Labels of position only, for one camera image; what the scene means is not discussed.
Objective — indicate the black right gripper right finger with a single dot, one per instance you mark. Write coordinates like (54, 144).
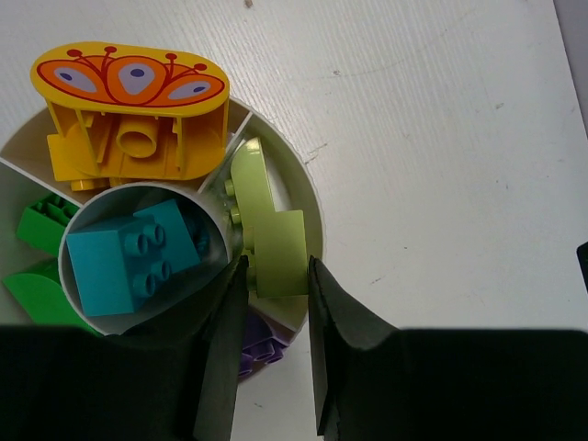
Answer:
(373, 381)

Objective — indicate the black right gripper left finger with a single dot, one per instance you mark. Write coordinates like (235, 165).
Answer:
(172, 377)

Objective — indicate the purple lego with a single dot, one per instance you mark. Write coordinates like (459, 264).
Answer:
(263, 344)

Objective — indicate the yellow-green and teal small lego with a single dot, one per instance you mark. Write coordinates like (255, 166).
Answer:
(120, 263)

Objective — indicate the yellow-green small lego half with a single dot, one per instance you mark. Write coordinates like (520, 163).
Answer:
(277, 243)

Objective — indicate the green upside-down lego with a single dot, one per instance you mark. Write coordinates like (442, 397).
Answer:
(38, 290)

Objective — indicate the green arch lego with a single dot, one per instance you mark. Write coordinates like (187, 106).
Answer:
(43, 223)

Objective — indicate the yellow-green long lego half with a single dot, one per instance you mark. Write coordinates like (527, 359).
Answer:
(249, 184)

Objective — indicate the yellow butterfly lego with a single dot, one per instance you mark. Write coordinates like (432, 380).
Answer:
(127, 113)

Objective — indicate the yellow-green and teal long lego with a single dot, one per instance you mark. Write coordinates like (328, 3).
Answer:
(199, 235)

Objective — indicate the white round divided container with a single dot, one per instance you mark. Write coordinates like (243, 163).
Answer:
(291, 187)

